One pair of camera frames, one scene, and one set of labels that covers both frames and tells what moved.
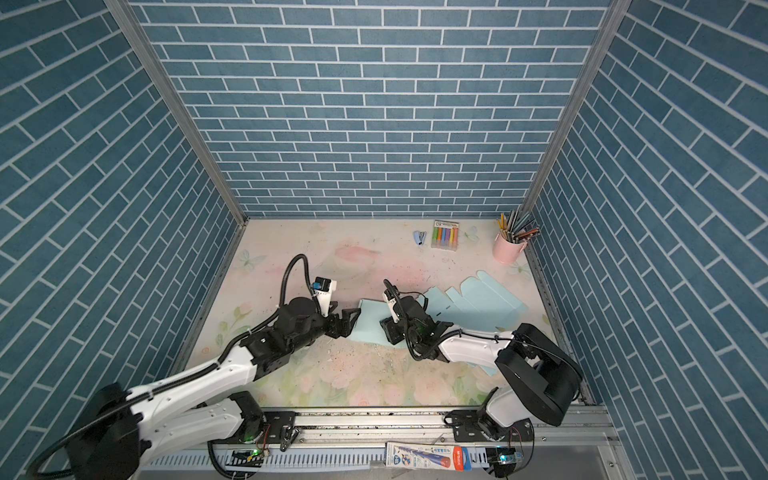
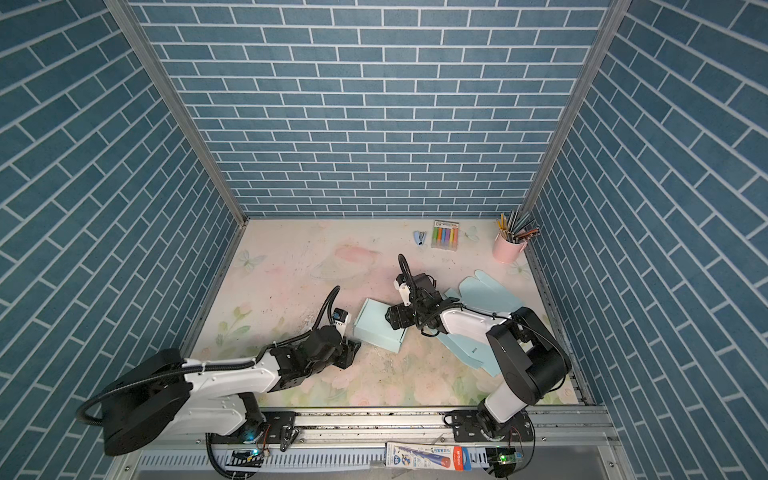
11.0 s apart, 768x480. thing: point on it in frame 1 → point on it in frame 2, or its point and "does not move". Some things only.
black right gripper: x=389 y=326 → x=401 y=311
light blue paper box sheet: x=368 y=327 does not move
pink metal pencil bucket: x=506 y=252 does not move
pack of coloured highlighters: x=445 y=235 does not move
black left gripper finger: x=342 y=326 → x=346 y=357
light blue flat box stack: x=483 y=304 does not move
